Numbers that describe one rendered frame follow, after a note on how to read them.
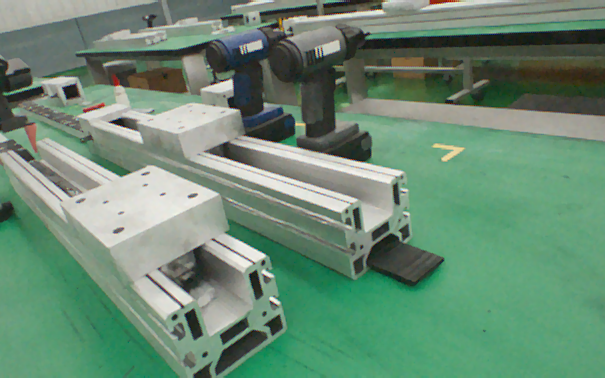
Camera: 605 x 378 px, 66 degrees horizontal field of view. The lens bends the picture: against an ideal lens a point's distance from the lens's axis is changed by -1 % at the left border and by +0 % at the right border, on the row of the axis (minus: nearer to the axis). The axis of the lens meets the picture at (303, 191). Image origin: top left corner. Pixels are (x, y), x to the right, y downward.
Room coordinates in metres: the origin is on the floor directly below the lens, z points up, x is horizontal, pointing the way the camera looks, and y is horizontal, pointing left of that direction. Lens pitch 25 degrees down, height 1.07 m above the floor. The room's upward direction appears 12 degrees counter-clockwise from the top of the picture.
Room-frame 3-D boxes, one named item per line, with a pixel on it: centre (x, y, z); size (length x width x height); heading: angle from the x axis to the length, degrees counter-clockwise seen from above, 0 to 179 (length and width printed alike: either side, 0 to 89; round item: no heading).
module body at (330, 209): (0.75, 0.16, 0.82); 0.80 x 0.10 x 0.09; 36
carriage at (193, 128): (0.75, 0.16, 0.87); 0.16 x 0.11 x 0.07; 36
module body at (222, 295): (0.64, 0.32, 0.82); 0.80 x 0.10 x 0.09; 36
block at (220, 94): (1.11, 0.14, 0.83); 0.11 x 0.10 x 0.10; 122
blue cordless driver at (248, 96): (0.94, 0.04, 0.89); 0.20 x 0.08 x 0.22; 128
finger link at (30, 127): (1.13, 0.64, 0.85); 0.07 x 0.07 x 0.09; 36
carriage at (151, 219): (0.44, 0.17, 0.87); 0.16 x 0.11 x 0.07; 36
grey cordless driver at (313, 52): (0.73, -0.08, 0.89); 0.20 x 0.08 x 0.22; 128
